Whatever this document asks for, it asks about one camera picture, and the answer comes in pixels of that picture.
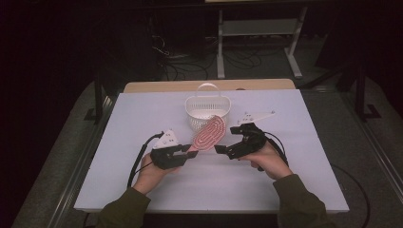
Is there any pale board on table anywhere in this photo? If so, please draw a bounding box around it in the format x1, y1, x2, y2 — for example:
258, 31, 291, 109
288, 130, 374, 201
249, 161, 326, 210
73, 88, 350, 214

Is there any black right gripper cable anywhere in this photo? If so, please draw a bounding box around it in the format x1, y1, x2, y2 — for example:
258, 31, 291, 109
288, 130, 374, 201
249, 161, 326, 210
258, 130, 372, 228

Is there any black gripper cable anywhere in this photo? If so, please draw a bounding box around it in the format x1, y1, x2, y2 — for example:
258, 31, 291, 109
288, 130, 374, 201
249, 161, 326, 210
258, 130, 372, 228
126, 131, 166, 190

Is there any white metal stand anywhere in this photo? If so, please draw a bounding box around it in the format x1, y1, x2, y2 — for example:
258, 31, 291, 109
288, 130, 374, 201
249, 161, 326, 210
216, 6, 309, 80

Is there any tangle of black floor cables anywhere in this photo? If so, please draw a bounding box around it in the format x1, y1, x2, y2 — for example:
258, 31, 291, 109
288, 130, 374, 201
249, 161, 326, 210
151, 33, 288, 82

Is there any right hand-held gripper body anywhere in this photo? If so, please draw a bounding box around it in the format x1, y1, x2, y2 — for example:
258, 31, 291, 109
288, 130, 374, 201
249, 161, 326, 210
226, 110, 277, 161

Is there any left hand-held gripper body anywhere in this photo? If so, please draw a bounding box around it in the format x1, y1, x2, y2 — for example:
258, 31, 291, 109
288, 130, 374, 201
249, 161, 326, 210
149, 128, 188, 171

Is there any black stand leg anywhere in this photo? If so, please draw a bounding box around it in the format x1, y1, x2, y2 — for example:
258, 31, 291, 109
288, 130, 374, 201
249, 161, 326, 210
354, 61, 383, 122
83, 71, 106, 124

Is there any metal floor rail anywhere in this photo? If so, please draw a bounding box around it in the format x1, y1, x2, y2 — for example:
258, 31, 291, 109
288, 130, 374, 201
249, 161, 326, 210
47, 94, 119, 228
341, 90, 403, 199

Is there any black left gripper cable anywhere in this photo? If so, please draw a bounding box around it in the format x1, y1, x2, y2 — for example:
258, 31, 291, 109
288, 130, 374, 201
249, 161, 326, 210
126, 131, 166, 190

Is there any pink hairbrush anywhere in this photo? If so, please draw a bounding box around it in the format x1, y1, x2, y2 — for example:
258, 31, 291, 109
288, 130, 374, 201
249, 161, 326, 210
186, 114, 227, 154

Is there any white perforated plastic basket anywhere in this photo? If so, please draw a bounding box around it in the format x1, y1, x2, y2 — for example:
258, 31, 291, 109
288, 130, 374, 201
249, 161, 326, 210
184, 82, 233, 133

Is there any person's right hand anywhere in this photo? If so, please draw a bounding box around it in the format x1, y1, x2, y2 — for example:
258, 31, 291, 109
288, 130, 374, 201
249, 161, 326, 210
238, 141, 295, 181

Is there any wooden table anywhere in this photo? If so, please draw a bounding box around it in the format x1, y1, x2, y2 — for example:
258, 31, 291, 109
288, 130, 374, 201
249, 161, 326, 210
122, 78, 297, 94

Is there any person's left hand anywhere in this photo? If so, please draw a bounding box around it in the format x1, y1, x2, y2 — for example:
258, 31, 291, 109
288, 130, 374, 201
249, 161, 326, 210
132, 152, 181, 195

